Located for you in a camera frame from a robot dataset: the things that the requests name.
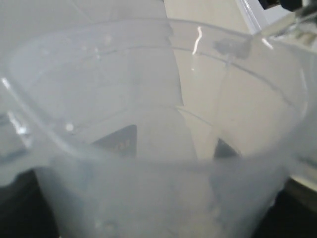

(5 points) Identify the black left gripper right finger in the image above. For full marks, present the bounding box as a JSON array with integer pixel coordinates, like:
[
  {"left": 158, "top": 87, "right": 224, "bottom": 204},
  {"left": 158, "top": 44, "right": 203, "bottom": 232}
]
[{"left": 266, "top": 178, "right": 317, "bottom": 238}]

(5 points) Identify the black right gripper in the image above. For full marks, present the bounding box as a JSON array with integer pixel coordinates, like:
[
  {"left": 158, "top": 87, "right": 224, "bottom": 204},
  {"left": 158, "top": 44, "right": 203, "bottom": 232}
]
[{"left": 260, "top": 0, "right": 303, "bottom": 11}]

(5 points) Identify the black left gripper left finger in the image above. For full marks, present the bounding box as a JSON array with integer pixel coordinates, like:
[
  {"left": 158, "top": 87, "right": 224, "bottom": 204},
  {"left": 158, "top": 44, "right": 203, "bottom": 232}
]
[{"left": 0, "top": 171, "right": 58, "bottom": 238}]

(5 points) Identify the clear plastic measuring cup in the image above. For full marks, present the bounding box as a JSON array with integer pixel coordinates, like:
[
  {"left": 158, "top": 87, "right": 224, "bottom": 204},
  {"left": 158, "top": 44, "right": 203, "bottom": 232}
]
[{"left": 0, "top": 19, "right": 317, "bottom": 238}]

